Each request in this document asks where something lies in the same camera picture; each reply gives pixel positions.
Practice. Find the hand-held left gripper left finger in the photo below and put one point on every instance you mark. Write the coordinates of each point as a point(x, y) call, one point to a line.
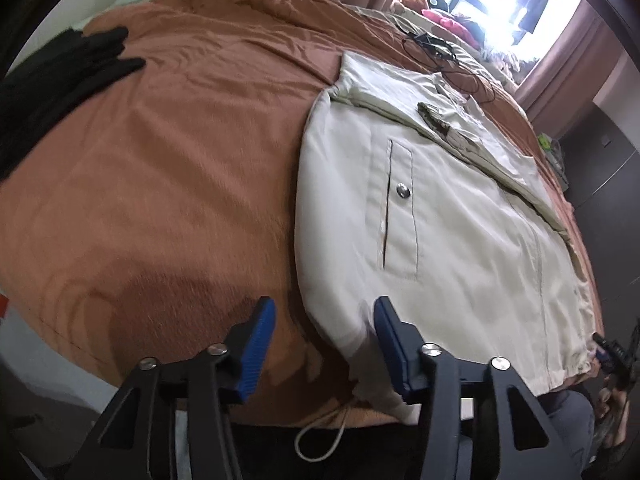
point(255, 355)

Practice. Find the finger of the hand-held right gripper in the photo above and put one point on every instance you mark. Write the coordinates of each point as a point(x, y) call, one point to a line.
point(606, 351)

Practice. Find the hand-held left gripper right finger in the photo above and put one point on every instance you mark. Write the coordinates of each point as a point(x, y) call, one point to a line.
point(395, 355)

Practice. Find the beige zip jacket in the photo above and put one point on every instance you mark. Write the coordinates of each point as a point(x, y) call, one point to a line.
point(450, 240)

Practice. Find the black folded clothes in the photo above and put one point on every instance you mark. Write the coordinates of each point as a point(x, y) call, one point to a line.
point(50, 85)

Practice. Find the dark hanging clothes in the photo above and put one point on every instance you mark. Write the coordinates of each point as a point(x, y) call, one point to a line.
point(537, 0)

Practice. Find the person's right hand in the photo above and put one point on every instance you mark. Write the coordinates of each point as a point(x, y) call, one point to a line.
point(607, 400)

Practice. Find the person's right leg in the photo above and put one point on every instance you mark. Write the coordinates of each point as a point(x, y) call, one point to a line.
point(570, 435)

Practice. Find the orange blanket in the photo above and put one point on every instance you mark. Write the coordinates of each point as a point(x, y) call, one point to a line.
point(175, 185)

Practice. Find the white nightstand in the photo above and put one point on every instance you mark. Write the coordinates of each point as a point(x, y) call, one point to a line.
point(557, 165)

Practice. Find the small green item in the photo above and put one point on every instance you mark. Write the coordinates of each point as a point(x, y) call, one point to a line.
point(545, 143)

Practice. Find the pink plush cushion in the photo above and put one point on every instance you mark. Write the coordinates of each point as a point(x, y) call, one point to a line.
point(445, 20)

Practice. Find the orange plush toy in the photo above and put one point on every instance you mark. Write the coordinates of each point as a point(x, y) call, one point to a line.
point(405, 2)

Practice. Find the dark wall socket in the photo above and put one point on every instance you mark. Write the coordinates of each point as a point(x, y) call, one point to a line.
point(606, 141)

